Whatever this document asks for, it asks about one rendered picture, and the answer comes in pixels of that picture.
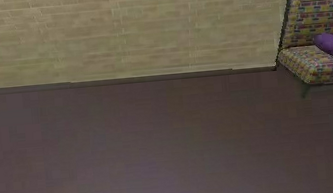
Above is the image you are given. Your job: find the multicoloured patterned sofa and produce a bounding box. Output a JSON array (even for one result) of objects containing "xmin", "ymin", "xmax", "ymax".
[{"xmin": 268, "ymin": 0, "xmax": 333, "ymax": 102}]

